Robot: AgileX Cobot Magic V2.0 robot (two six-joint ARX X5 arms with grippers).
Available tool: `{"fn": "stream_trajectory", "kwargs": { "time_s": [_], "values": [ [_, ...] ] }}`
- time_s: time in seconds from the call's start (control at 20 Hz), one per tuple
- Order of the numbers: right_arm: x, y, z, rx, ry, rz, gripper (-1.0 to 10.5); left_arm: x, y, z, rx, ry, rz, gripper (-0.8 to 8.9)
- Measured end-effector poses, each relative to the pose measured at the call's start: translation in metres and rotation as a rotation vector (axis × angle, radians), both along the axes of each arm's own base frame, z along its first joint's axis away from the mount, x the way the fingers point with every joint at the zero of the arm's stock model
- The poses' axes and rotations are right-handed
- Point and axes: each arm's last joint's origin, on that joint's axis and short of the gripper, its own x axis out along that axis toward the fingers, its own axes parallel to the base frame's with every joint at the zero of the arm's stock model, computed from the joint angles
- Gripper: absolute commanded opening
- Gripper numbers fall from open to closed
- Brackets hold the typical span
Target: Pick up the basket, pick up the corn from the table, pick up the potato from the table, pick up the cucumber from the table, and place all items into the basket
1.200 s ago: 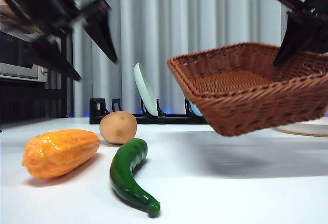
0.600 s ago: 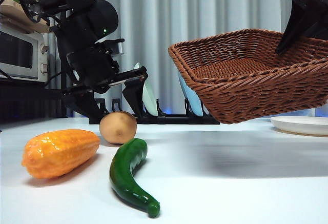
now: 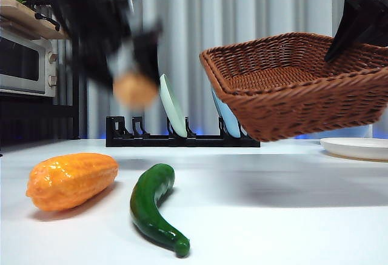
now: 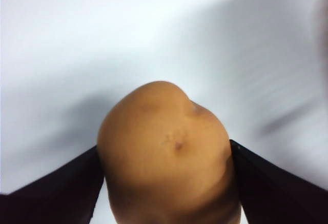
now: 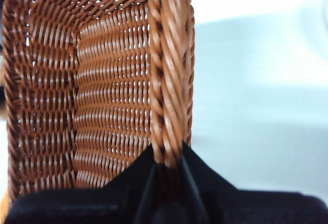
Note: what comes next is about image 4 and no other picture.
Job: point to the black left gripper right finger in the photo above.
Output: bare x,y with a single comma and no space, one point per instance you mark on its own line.
276,195

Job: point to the tan potato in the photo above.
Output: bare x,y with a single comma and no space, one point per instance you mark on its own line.
166,157

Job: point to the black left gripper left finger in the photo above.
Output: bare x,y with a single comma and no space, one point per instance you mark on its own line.
51,198

